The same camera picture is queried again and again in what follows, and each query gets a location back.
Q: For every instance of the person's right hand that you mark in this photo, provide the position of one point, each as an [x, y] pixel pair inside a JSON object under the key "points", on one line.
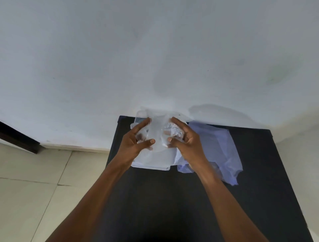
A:
{"points": [[192, 149]]}

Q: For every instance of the person's left hand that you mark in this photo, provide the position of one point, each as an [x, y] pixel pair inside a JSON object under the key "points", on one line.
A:
{"points": [[129, 149]]}

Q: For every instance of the clear plastic container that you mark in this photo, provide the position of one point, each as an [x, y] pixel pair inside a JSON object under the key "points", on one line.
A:
{"points": [[149, 164]]}

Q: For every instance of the blue translucent plastic bag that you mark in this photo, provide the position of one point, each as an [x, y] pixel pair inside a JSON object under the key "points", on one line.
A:
{"points": [[219, 149]]}

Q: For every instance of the person's right forearm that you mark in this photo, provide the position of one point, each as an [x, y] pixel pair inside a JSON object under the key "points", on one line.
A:
{"points": [[229, 207]]}

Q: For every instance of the person's left forearm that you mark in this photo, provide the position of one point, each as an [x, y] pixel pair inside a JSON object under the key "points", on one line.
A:
{"points": [[92, 204]]}

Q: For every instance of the dark wooden furniture base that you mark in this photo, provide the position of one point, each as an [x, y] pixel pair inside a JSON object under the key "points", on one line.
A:
{"points": [[17, 138]]}

